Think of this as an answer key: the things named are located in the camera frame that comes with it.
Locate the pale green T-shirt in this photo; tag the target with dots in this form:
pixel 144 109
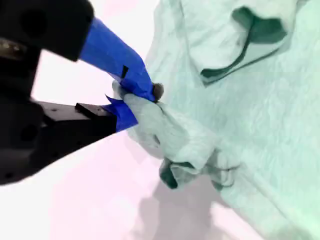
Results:
pixel 250 125

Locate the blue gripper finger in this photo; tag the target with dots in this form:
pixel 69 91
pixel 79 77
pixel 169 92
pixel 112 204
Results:
pixel 87 130
pixel 112 50

